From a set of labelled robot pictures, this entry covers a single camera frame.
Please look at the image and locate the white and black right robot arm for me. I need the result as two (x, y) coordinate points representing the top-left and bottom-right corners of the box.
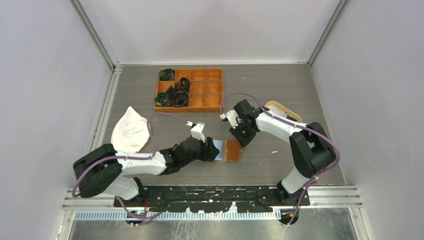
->
(220, 99), (337, 206)

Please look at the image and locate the brown leather card holder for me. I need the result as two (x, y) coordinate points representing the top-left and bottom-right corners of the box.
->
(213, 139), (244, 163)

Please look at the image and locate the beige oval tray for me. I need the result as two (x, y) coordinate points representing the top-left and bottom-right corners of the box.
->
(264, 101), (303, 123)

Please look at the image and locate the aluminium frame rail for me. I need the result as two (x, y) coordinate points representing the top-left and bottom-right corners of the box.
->
(62, 185), (363, 221)

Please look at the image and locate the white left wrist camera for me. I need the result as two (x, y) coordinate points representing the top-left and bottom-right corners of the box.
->
(190, 122), (206, 143)

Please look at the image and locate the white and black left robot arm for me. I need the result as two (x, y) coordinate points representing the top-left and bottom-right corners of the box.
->
(71, 137), (224, 207)

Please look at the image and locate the white cloth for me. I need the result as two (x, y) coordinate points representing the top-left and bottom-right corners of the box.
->
(111, 106), (150, 154)

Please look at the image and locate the orange wooden compartment box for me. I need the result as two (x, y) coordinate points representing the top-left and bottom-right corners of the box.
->
(153, 67), (224, 113)

